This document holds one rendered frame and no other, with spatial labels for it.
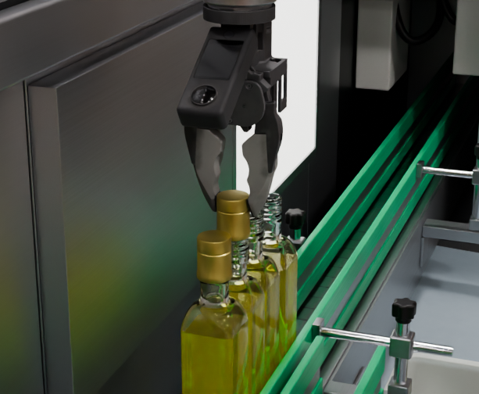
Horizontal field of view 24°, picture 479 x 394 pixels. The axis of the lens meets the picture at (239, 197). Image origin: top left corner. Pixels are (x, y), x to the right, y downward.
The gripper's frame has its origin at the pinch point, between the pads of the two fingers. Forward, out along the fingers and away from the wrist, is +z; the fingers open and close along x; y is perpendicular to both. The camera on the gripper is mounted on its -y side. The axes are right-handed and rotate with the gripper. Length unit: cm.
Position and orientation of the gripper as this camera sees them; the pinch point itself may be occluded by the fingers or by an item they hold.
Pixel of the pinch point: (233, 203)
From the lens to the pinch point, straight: 116.0
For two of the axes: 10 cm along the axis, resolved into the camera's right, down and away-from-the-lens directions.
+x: -9.5, -1.1, 3.0
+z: 0.0, 9.4, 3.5
